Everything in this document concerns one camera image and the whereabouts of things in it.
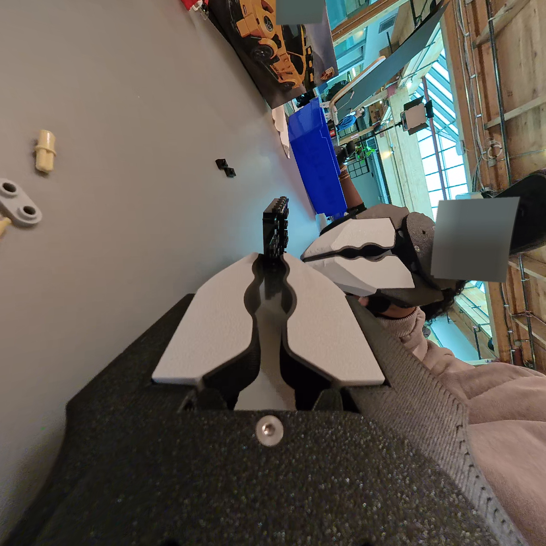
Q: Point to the studio light panel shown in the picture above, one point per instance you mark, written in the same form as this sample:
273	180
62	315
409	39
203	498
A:
416	116

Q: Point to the grey slanted board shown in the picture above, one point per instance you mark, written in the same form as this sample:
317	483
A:
409	47

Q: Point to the toy car box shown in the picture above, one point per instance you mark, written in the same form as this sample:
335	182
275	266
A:
277	47

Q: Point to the green plant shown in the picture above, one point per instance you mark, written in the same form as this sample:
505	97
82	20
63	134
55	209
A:
367	151

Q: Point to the black brick plate assembly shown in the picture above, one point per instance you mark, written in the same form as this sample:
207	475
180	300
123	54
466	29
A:
275	230

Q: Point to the pile of small brick pieces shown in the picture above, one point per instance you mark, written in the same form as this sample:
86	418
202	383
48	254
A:
19	207

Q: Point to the another person's forearm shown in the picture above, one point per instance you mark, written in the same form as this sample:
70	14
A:
352	192

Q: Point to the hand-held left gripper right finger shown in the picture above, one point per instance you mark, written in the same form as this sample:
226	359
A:
332	332

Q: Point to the person's right hand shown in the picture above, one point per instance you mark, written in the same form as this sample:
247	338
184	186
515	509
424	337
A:
363	301

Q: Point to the grey desk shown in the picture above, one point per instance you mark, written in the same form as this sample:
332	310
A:
128	128

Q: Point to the blue plastic bin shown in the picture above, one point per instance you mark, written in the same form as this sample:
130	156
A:
315	158

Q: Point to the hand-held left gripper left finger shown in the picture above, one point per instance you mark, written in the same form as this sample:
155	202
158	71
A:
213	324

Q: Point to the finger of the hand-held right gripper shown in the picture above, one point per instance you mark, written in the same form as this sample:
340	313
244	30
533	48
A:
358	232
371	273

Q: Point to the torn white paper bag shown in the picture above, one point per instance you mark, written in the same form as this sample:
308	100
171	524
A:
281	132

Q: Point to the person's right forearm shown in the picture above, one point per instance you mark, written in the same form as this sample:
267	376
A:
426	349

